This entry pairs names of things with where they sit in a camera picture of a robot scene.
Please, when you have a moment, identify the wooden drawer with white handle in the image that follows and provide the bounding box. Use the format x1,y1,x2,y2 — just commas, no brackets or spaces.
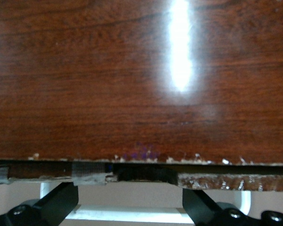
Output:
0,160,283,224

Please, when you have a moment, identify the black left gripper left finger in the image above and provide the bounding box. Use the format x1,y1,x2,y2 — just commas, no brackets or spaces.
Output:
0,182,79,226

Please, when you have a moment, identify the brown table cover cloth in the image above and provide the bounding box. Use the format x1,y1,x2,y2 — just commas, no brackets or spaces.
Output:
0,182,283,226

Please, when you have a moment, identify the dark brown wooden cabinet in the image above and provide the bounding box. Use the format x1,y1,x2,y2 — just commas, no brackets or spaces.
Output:
0,0,283,165

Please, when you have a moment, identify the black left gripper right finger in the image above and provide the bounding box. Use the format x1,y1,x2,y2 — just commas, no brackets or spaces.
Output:
182,188,283,226

